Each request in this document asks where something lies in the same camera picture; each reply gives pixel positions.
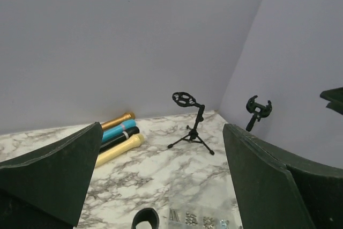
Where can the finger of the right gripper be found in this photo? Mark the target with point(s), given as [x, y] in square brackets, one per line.
[335, 99]

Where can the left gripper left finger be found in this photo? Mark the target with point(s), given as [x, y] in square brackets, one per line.
[47, 187]

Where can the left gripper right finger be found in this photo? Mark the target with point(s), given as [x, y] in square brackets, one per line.
[275, 188]

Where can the black shock-mount round-base stand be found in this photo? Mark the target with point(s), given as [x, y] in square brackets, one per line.
[257, 110]

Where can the blue microphone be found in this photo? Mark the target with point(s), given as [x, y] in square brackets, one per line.
[112, 132]

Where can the cream microphone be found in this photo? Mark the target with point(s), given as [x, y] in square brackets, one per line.
[133, 142]

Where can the black round-base clip stand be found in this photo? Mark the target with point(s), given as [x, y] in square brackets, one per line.
[146, 214]

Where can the black microphone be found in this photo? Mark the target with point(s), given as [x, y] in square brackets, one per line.
[118, 139]

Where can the gold microphone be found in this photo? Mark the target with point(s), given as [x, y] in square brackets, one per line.
[116, 121]

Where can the clear plastic screw box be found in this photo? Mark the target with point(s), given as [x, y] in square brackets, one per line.
[186, 215]

